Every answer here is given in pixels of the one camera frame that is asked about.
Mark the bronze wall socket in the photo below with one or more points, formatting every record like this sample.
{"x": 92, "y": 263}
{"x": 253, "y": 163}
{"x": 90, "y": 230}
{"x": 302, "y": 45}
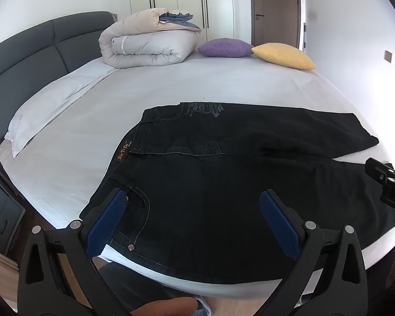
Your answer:
{"x": 388, "y": 56}

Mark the white sheeted bed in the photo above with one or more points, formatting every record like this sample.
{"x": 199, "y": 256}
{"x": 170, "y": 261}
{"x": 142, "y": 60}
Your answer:
{"x": 118, "y": 105}

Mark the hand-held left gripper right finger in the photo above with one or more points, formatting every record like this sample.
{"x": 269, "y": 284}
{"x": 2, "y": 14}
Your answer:
{"x": 279, "y": 223}

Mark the folded beige grey duvet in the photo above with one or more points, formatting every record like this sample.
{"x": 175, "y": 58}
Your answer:
{"x": 144, "y": 44}

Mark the black denim pants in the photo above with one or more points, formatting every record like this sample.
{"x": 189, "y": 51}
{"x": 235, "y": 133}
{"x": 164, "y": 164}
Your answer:
{"x": 217, "y": 187}

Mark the brown wooden door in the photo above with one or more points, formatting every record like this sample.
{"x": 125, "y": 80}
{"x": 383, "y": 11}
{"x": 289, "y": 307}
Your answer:
{"x": 276, "y": 3}

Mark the dark grey nightstand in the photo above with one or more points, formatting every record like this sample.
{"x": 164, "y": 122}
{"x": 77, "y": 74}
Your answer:
{"x": 3, "y": 214}

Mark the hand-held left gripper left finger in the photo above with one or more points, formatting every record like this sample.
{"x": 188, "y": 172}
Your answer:
{"x": 107, "y": 219}

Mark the grey padded headboard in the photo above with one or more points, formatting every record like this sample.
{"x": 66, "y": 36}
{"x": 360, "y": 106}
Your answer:
{"x": 29, "y": 49}

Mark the white pillow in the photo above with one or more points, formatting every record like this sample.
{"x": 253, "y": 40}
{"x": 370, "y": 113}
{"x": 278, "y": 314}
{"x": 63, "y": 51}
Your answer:
{"x": 46, "y": 105}

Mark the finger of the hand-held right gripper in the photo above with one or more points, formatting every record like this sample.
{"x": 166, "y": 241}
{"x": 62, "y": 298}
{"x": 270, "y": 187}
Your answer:
{"x": 377, "y": 169}

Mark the purple cushion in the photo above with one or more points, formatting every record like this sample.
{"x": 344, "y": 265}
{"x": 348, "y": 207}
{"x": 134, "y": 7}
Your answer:
{"x": 223, "y": 47}

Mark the person's bare leg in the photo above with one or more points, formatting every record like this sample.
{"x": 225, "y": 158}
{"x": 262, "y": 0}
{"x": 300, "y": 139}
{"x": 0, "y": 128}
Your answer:
{"x": 171, "y": 307}

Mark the yellow cushion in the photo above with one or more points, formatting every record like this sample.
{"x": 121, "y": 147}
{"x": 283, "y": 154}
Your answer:
{"x": 283, "y": 55}

